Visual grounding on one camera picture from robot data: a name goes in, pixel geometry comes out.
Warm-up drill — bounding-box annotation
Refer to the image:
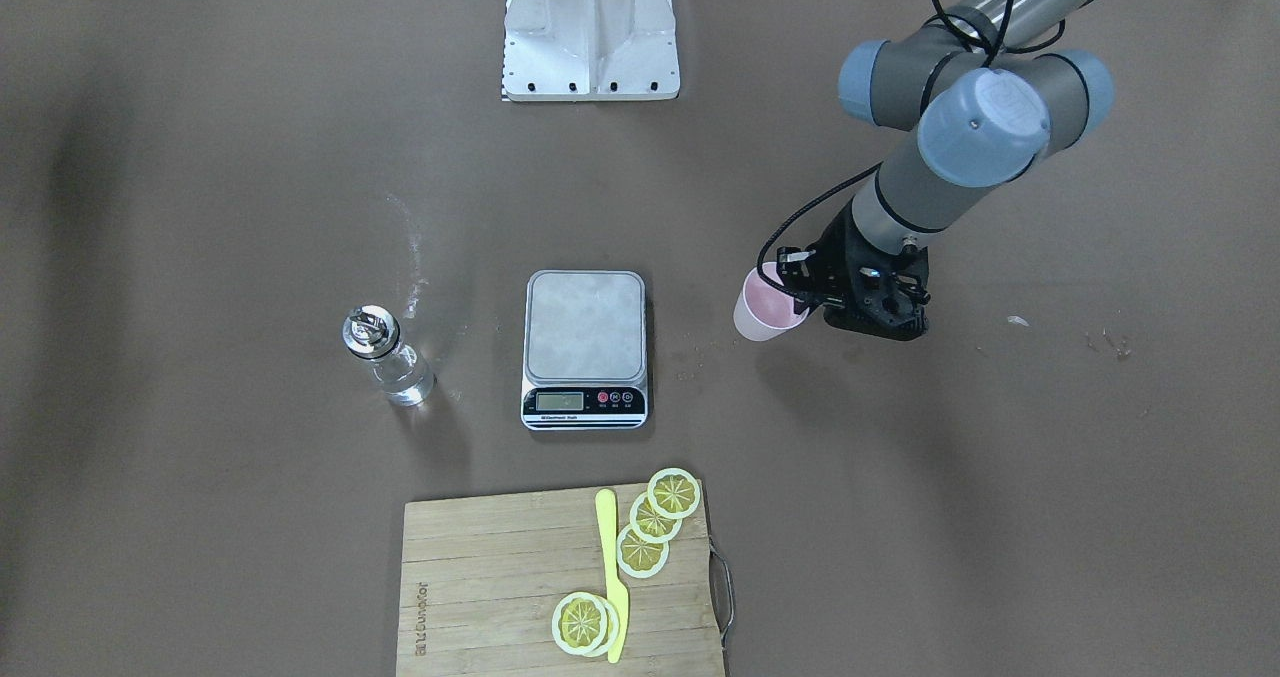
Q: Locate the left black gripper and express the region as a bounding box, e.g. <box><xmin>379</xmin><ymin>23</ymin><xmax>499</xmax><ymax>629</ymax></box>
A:
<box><xmin>773</xmin><ymin>206</ymin><xmax>931</xmax><ymax>340</ymax></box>

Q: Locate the pink plastic cup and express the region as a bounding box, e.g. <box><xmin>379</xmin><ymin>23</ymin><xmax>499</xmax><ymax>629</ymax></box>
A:
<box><xmin>733</xmin><ymin>267</ymin><xmax>810</xmax><ymax>343</ymax></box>

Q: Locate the glass sauce bottle metal spout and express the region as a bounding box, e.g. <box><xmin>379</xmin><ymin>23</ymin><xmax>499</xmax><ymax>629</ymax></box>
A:
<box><xmin>342</xmin><ymin>305</ymin><xmax>435</xmax><ymax>407</ymax></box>

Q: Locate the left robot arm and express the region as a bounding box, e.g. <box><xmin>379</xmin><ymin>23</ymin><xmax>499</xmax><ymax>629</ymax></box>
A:
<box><xmin>733</xmin><ymin>0</ymin><xmax>1115</xmax><ymax>340</ymax></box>

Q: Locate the digital kitchen scale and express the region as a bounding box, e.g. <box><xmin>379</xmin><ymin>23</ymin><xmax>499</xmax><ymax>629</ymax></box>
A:
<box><xmin>520</xmin><ymin>270</ymin><xmax>652</xmax><ymax>431</ymax></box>

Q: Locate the lemon slice middle of row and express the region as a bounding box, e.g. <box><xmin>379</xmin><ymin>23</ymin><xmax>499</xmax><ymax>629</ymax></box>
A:
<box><xmin>628</xmin><ymin>493</ymin><xmax>684</xmax><ymax>545</ymax></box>

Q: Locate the yellow plastic knife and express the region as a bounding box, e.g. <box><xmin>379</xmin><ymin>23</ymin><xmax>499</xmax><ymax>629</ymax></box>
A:
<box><xmin>594</xmin><ymin>488</ymin><xmax>630</xmax><ymax>664</ymax></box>

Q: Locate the lemon slice near board end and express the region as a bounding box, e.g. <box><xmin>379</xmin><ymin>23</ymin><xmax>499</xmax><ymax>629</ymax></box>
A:
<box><xmin>550</xmin><ymin>591</ymin><xmax>605</xmax><ymax>657</ymax></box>

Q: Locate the wooden cutting board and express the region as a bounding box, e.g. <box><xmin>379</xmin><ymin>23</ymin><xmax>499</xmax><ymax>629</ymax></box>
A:
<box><xmin>396</xmin><ymin>488</ymin><xmax>733</xmax><ymax>676</ymax></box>

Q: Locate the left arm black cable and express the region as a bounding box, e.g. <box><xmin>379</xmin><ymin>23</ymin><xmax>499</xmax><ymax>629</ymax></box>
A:
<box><xmin>756</xmin><ymin>0</ymin><xmax>1068</xmax><ymax>303</ymax></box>

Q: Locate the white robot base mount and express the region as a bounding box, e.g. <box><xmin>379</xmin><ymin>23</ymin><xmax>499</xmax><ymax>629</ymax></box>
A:
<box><xmin>500</xmin><ymin>0</ymin><xmax>682</xmax><ymax>102</ymax></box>

